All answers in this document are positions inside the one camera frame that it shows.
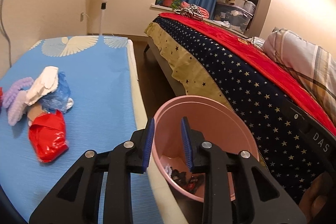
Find black floral cloth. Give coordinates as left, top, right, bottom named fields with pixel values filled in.
left=170, top=169, right=187, bottom=188

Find red plastic wrapper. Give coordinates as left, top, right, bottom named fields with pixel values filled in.
left=29, top=110, right=69, bottom=163

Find blue plastic bag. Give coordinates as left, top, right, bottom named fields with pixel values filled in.
left=38, top=72, right=74, bottom=113

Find white paper bag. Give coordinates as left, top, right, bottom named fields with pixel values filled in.
left=25, top=66, right=59, bottom=106

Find purple bubble wrap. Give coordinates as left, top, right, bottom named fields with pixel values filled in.
left=2, top=77, right=34, bottom=126

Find black crab snack packet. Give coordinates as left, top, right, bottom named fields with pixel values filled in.
left=185, top=174, right=205, bottom=194

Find white tissue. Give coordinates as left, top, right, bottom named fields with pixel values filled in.
left=164, top=164, right=173, bottom=178

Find orange plastic bag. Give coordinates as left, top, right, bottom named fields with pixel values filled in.
left=0, top=87, right=3, bottom=111

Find pink trash bin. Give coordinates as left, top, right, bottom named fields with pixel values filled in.
left=152, top=96, right=261, bottom=202

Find right human hand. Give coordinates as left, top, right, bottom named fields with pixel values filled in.
left=299, top=172, right=334, bottom=223

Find navy star bedsheet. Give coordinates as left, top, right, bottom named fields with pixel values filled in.
left=145, top=19, right=323, bottom=202

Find plaid pillow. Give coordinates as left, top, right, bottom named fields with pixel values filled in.
left=262, top=28, right=335, bottom=122

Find small snack packet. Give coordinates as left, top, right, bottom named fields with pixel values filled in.
left=27, top=103, right=48, bottom=127

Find red blanket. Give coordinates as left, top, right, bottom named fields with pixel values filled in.
left=154, top=12, right=335, bottom=134

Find clear storage box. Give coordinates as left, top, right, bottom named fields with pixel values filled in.
left=214, top=3, right=253, bottom=34

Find striped clothing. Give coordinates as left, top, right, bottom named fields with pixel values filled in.
left=174, top=4, right=204, bottom=21

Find pink folded clothing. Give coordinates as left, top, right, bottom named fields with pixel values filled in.
left=180, top=1, right=210, bottom=19

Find grey wall cable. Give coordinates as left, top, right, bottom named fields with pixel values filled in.
left=0, top=0, right=13, bottom=68

